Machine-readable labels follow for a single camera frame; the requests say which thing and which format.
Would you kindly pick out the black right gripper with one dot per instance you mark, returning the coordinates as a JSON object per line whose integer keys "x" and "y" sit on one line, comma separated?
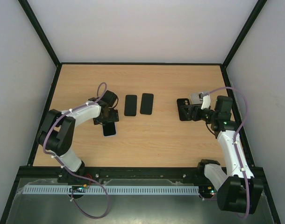
{"x": 194, "y": 112}

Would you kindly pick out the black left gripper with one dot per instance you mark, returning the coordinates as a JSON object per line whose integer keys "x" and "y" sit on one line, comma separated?
{"x": 113, "y": 117}

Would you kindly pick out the phone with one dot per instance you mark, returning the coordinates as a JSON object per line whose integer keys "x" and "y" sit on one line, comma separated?
{"x": 130, "y": 105}
{"x": 109, "y": 129}

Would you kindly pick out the black smartphone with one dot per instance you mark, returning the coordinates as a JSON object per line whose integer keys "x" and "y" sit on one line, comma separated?
{"x": 147, "y": 104}

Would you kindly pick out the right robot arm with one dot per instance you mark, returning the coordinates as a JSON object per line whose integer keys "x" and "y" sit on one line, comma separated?
{"x": 237, "y": 188}

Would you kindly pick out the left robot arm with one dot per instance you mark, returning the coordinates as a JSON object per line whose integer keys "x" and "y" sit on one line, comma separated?
{"x": 57, "y": 130}

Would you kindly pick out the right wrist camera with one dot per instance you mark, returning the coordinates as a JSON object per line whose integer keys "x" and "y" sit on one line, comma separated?
{"x": 204, "y": 97}

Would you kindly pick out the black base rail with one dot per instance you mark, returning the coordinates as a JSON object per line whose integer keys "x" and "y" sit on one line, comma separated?
{"x": 183, "y": 175}

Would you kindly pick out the white slotted cable duct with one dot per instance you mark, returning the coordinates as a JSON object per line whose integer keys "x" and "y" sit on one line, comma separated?
{"x": 111, "y": 190}

